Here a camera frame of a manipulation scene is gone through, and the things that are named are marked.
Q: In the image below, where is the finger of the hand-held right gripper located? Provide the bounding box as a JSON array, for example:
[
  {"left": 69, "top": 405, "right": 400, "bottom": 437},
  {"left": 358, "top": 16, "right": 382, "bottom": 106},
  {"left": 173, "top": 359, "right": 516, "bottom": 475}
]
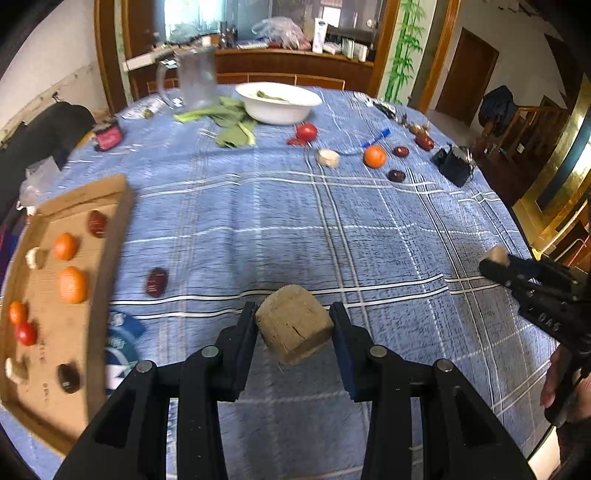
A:
[{"left": 479, "top": 256, "right": 522, "bottom": 289}]

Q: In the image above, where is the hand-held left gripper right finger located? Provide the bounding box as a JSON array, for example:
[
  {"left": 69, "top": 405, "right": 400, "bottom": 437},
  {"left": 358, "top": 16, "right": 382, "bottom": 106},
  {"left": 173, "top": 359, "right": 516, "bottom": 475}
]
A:
[{"left": 329, "top": 301, "right": 525, "bottom": 480}]

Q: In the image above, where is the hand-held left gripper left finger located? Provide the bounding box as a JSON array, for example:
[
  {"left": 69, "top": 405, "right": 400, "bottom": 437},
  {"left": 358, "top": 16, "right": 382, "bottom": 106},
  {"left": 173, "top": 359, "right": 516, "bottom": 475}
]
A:
[{"left": 53, "top": 301, "right": 259, "bottom": 480}]

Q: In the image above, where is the large sugar cane piece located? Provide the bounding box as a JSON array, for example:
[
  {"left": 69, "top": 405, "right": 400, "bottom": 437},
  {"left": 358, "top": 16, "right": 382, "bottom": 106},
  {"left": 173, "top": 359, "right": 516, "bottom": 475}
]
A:
[{"left": 255, "top": 285, "right": 334, "bottom": 367}]

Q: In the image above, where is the large red date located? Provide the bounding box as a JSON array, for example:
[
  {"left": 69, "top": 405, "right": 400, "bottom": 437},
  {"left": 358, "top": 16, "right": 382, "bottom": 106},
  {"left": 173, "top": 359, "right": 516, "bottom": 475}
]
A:
[{"left": 145, "top": 268, "right": 168, "bottom": 298}]

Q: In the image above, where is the large orange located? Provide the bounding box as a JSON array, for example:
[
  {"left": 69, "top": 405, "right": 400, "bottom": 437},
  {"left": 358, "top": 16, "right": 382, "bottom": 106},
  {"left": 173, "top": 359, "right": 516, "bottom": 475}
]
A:
[{"left": 58, "top": 267, "right": 88, "bottom": 304}]

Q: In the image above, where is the cardboard box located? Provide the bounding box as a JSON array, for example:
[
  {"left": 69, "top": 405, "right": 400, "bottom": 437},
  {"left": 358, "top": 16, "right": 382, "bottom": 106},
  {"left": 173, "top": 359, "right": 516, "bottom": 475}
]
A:
[{"left": 0, "top": 174, "right": 136, "bottom": 455}]

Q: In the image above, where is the person's right forearm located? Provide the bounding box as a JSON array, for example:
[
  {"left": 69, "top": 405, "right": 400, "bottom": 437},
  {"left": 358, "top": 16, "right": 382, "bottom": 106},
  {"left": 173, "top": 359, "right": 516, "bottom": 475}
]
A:
[{"left": 556, "top": 392, "right": 591, "bottom": 467}]

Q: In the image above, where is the person's right hand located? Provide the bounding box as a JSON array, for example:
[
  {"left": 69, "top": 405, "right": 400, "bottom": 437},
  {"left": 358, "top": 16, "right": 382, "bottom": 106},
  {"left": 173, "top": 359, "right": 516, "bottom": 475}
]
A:
[{"left": 540, "top": 345, "right": 563, "bottom": 411}]

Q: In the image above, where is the black pouch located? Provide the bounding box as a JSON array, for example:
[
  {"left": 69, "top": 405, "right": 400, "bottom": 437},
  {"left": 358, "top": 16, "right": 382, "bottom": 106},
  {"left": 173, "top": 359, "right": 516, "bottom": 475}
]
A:
[{"left": 438, "top": 144, "right": 476, "bottom": 188}]

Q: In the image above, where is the golden metal pillar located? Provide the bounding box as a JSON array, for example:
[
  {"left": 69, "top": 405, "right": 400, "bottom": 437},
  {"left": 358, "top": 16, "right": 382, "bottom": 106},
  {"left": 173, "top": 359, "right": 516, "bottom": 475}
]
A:
[{"left": 512, "top": 78, "right": 591, "bottom": 259}]

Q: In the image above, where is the blue plaid tablecloth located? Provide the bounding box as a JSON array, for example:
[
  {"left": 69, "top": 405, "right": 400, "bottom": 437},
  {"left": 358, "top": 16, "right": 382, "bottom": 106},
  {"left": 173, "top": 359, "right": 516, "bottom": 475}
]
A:
[{"left": 0, "top": 83, "right": 559, "bottom": 480}]

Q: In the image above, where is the wooden stair railing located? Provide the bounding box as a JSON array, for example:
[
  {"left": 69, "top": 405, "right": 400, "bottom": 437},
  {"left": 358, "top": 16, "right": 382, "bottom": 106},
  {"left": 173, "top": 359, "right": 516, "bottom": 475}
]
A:
[{"left": 471, "top": 104, "right": 571, "bottom": 185}]

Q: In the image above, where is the dark jacket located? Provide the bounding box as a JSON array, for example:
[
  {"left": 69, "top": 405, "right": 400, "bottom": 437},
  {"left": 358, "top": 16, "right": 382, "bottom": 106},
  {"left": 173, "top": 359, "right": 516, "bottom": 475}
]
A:
[{"left": 478, "top": 85, "right": 518, "bottom": 137}]

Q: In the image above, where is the blue pen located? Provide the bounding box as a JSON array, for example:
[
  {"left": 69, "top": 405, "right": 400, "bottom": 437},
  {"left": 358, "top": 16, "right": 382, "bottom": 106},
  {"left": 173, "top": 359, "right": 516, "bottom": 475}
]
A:
[{"left": 344, "top": 128, "right": 392, "bottom": 155}]

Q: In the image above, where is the brown wooden door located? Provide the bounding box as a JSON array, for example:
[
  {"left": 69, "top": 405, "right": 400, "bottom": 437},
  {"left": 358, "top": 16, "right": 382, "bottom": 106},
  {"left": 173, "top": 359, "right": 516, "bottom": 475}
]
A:
[{"left": 435, "top": 27, "right": 500, "bottom": 127}]

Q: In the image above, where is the green leafy vegetable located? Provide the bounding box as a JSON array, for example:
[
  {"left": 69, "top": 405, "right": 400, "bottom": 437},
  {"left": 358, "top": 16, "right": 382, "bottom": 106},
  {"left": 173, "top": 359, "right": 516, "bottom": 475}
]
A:
[{"left": 174, "top": 97, "right": 258, "bottom": 148}]

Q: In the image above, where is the white bowl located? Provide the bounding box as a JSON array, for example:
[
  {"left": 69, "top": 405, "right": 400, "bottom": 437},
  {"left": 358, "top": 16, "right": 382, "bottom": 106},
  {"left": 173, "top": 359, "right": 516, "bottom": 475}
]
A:
[{"left": 235, "top": 82, "right": 323, "bottom": 125}]

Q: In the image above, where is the red snack packet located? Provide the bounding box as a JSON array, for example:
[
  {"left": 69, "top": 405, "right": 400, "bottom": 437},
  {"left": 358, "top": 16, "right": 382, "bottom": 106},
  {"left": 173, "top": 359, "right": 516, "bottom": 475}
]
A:
[{"left": 92, "top": 117, "right": 124, "bottom": 152}]

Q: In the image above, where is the crumpled clear plastic bag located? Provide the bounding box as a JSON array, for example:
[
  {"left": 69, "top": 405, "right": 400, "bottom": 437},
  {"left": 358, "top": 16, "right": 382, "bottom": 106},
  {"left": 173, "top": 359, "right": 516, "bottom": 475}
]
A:
[{"left": 18, "top": 157, "right": 63, "bottom": 215}]

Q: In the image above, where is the clear plastic pitcher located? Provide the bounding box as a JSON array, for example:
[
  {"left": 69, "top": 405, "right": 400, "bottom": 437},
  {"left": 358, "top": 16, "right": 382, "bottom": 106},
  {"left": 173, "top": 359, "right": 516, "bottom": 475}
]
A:
[{"left": 156, "top": 46, "right": 219, "bottom": 109}]

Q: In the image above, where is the wooden cabinet counter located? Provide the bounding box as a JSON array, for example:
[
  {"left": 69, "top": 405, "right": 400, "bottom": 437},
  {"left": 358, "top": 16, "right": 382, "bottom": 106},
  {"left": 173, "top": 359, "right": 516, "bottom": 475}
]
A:
[{"left": 95, "top": 0, "right": 400, "bottom": 114}]

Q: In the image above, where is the tall white carton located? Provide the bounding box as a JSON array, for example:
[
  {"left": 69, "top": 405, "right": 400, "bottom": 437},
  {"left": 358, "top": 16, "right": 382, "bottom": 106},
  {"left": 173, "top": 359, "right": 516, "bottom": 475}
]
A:
[{"left": 312, "top": 17, "right": 328, "bottom": 54}]

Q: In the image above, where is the white flat box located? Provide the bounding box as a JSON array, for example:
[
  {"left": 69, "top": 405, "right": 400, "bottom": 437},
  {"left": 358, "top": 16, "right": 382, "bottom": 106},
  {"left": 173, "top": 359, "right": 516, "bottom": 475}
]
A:
[{"left": 122, "top": 52, "right": 174, "bottom": 71}]

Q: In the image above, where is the clear plastic bag with food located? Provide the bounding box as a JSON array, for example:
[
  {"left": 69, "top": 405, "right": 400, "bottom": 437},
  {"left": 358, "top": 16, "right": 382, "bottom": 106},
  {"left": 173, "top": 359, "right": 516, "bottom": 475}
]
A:
[{"left": 252, "top": 17, "right": 312, "bottom": 51}]

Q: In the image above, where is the green bamboo wall sticker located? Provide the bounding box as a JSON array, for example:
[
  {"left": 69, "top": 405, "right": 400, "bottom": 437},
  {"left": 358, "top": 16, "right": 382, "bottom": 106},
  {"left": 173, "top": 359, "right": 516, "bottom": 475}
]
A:
[{"left": 383, "top": 0, "right": 428, "bottom": 104}]

